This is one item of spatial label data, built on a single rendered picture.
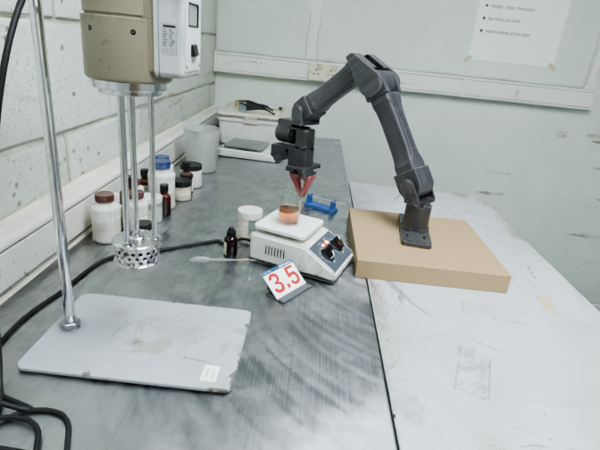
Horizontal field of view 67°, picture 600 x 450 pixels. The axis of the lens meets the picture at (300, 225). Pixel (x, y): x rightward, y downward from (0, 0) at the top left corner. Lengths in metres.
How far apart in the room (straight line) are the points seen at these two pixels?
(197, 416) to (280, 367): 0.15
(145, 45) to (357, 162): 2.00
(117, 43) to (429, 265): 0.72
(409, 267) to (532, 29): 1.82
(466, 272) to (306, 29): 1.68
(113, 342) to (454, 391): 0.51
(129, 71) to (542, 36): 2.27
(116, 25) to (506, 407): 0.71
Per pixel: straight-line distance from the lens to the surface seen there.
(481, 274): 1.03
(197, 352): 0.72
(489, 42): 2.54
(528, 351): 0.90
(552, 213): 2.86
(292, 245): 0.93
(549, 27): 2.64
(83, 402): 0.68
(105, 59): 0.58
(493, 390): 0.77
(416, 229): 1.13
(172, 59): 0.57
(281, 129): 1.37
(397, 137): 1.13
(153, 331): 0.77
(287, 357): 0.73
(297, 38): 2.41
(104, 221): 1.07
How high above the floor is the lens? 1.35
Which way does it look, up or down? 22 degrees down
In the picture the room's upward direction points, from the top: 6 degrees clockwise
